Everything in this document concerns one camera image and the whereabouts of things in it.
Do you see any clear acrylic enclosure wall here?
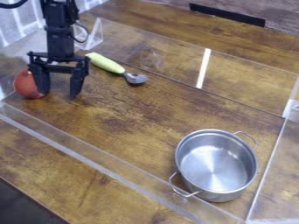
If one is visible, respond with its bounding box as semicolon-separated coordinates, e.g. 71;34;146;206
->
0;0;299;224

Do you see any silver metal pot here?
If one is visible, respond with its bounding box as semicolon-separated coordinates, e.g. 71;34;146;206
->
168;129;258;203

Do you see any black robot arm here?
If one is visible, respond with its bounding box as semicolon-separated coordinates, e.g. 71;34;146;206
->
28;0;90;98

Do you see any black strip on table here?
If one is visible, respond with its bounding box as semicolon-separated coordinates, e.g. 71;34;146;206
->
190;3;267;27

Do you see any yellow-handled metal spoon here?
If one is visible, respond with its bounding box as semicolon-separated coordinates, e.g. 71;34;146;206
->
87;52;148;85

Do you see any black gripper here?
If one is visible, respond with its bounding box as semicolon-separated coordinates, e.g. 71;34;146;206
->
27;52;90;99

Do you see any red white-spotted toy mushroom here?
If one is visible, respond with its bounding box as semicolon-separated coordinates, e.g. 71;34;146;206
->
13;69;44;99

